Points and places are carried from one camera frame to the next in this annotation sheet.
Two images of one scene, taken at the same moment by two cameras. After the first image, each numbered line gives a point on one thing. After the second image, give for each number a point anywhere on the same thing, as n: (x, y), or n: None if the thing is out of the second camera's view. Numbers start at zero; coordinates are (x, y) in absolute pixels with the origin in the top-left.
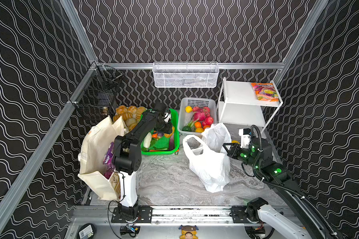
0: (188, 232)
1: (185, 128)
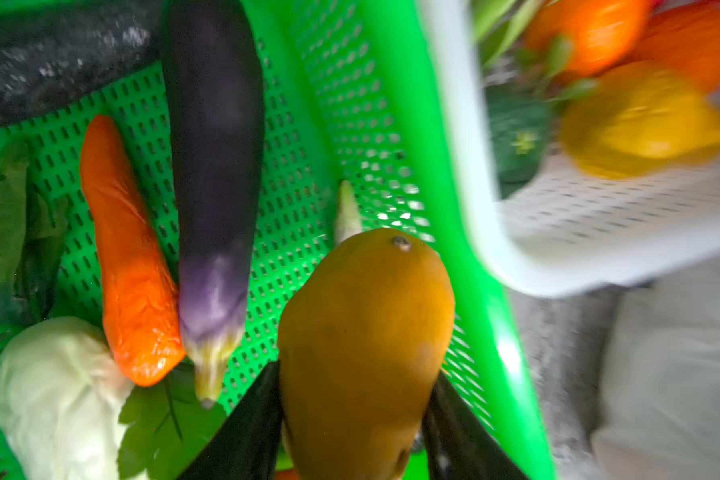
0: None
1: (521, 121)
